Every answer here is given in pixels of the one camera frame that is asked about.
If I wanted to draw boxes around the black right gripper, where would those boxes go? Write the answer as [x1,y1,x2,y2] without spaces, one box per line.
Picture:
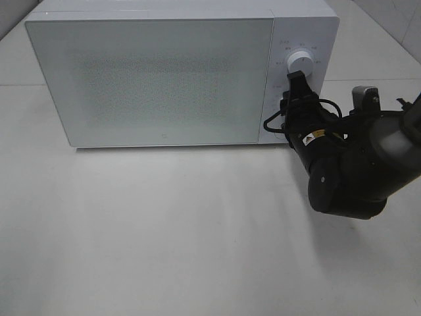
[280,70,346,148]

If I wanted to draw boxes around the white microwave door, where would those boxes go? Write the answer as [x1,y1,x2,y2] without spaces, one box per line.
[26,19,273,147]

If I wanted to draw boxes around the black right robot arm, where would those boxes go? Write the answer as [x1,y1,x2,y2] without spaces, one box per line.
[280,71,420,220]

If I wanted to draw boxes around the white upper microwave knob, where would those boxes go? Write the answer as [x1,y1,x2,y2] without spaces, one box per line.
[287,50,314,76]

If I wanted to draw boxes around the white microwave oven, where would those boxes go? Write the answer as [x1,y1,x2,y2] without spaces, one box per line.
[25,1,339,145]

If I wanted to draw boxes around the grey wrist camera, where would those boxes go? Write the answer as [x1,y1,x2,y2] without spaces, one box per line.
[350,86,380,114]

